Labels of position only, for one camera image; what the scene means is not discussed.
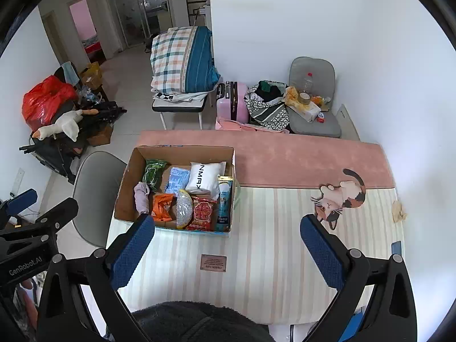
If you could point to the white flat box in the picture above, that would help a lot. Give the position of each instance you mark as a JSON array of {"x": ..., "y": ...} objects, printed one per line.
[{"x": 304, "y": 111}]

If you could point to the plaid folded quilt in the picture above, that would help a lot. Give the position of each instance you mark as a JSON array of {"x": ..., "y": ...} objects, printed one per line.
[{"x": 178, "y": 60}]

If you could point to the black white patterned bag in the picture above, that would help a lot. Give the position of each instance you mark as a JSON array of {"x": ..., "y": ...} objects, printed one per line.
[{"x": 269, "y": 115}]

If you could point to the person's left hand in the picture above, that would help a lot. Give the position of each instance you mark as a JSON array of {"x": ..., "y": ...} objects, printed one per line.
[{"x": 27, "y": 285}]

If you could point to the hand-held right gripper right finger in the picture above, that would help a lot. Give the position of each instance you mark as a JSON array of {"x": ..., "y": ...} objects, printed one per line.
[{"x": 320, "y": 253}]

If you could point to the black padded bench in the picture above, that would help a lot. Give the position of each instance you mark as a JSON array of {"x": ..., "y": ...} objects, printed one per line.
[{"x": 178, "y": 107}]

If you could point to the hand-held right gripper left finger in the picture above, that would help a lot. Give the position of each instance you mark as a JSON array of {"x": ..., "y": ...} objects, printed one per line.
[{"x": 131, "y": 249}]

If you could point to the red plastic bag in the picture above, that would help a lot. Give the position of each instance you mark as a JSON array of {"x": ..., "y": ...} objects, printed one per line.
[{"x": 44, "y": 103}]

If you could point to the clear plastic bottle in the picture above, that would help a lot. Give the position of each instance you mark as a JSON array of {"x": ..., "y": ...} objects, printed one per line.
[{"x": 307, "y": 83}]

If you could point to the blue tissue packet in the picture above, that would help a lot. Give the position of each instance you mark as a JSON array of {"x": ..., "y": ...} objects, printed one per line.
[{"x": 176, "y": 181}]

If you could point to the pink suitcase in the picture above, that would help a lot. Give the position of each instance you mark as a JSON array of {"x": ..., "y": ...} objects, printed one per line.
[{"x": 233, "y": 101}]

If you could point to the grey cushioned chair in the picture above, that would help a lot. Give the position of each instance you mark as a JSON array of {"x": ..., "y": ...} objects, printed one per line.
[{"x": 313, "y": 66}]

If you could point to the blue phone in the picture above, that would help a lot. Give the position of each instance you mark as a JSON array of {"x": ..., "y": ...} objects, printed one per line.
[{"x": 396, "y": 248}]

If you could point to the orange snack packet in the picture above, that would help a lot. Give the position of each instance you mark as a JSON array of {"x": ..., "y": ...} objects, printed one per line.
[{"x": 163, "y": 207}]

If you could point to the person's dark fleece clothing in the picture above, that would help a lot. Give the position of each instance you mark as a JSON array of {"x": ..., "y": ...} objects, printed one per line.
[{"x": 199, "y": 324}]

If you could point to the clear plastic bag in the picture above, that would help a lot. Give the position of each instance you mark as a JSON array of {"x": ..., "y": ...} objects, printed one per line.
[{"x": 89, "y": 94}]

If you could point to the small red box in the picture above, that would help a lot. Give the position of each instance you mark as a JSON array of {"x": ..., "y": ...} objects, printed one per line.
[{"x": 321, "y": 117}]

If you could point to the yellow cardboard box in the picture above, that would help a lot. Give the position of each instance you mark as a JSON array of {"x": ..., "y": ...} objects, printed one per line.
[{"x": 91, "y": 74}]

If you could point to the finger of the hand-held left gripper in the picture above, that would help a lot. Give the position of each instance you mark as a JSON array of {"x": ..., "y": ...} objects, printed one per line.
[
  {"x": 22, "y": 197},
  {"x": 53, "y": 217}
]

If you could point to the white goose plush toy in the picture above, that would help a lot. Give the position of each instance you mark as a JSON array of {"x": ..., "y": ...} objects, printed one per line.
[{"x": 66, "y": 124}]

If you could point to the light blue towel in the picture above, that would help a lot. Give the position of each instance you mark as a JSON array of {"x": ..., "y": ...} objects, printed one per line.
[{"x": 70, "y": 73}]

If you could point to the clear yellow-rimmed packet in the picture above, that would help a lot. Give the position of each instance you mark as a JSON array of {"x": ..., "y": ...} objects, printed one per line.
[{"x": 184, "y": 208}]

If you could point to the blue seat chair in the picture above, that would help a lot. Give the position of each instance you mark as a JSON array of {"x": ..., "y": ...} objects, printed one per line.
[{"x": 351, "y": 327}]

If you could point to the white soft packet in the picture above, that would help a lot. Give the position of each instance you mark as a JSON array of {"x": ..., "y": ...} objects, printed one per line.
[{"x": 203, "y": 181}]

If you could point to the green wet wipes packet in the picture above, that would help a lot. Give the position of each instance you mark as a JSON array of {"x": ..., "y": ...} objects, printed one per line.
[{"x": 154, "y": 174}]

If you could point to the brown cardboard box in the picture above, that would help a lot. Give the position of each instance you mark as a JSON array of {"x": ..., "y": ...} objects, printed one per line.
[{"x": 101, "y": 135}]

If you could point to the long blue gold packet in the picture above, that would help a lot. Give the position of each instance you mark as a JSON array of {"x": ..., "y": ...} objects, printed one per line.
[{"x": 223, "y": 203}]

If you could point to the white leaning panel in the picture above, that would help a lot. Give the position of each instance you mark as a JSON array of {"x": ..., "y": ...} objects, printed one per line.
[{"x": 347, "y": 124}]

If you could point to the red snack packet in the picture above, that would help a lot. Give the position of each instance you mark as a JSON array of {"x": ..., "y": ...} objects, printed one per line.
[{"x": 203, "y": 213}]

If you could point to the glass sliding door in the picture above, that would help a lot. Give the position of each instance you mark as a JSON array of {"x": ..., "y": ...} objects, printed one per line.
[{"x": 124, "y": 10}]

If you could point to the crumpled beige tissue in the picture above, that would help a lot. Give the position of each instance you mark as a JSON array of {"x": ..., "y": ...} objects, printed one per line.
[{"x": 399, "y": 211}]

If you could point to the brown tape roll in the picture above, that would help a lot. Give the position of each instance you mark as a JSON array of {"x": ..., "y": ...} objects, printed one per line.
[{"x": 300, "y": 98}]

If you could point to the purple cloth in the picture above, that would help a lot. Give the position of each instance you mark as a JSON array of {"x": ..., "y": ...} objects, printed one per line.
[{"x": 142, "y": 197}]

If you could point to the yellow plastic bag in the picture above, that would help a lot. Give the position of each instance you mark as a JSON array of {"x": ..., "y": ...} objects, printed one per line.
[{"x": 290, "y": 95}]

